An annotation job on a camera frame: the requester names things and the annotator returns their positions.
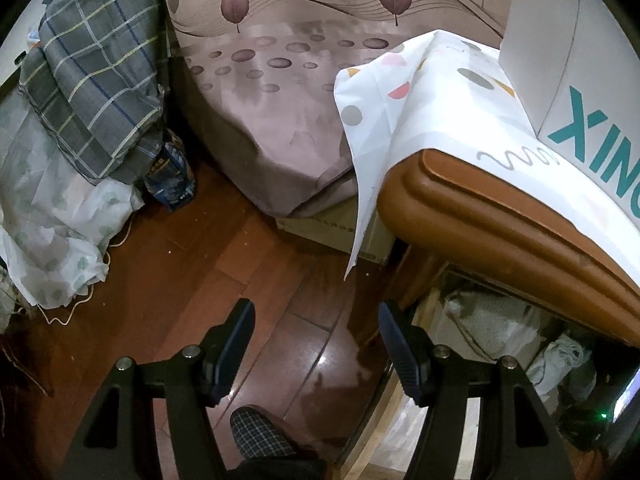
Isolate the blue packet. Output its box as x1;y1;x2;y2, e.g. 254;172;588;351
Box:
145;130;197;211

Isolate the plaid slipper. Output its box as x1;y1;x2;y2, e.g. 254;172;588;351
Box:
229;406;303;461

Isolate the white shoe box teal print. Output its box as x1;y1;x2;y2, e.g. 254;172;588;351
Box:
499;0;640;221

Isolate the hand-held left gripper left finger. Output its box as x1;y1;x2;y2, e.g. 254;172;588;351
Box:
60;297;258;480

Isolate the white cloth with coloured shapes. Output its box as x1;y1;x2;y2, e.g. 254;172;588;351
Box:
334;30;640;283

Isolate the leaf print bed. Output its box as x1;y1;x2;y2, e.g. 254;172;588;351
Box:
150;0;521;266

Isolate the white cloth green pattern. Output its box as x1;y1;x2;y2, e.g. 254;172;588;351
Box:
0;75;146;311

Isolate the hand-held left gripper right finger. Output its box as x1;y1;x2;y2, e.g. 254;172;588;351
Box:
377;299;571;480

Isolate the grey plaid cloth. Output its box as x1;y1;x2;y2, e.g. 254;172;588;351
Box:
17;0;173;186

